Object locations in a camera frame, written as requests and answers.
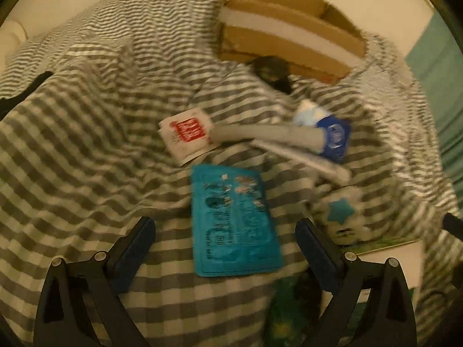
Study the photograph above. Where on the red white sachet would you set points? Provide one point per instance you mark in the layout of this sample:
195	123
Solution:
187	135

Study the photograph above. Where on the white tube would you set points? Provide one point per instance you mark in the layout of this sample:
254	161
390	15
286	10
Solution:
314	139
326	168

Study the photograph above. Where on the teal blister pack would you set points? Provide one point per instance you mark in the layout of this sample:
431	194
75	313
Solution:
232	230

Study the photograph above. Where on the green white carton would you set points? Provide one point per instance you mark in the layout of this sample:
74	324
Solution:
295	309

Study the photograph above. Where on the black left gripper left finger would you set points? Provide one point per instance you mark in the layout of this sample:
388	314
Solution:
62	318

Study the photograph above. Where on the small black object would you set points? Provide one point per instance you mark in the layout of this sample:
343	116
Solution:
274	71

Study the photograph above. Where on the grey checked bed quilt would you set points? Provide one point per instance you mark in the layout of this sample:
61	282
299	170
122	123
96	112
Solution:
82	160

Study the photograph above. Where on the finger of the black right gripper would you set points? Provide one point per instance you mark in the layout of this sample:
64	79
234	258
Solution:
453	225

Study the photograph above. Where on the blue white packet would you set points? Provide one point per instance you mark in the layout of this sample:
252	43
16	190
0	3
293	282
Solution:
337	130

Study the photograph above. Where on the teal curtain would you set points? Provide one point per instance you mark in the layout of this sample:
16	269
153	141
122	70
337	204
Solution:
436	61

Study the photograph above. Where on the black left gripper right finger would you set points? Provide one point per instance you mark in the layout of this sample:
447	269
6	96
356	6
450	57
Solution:
388	319

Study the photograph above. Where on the white cartoon plush toy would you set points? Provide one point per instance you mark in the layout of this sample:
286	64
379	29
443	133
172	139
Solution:
341	213

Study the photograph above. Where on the white tufted headboard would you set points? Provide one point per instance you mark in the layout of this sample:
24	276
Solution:
12	35

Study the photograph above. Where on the brown cardboard box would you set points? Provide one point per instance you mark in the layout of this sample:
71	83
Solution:
315	38

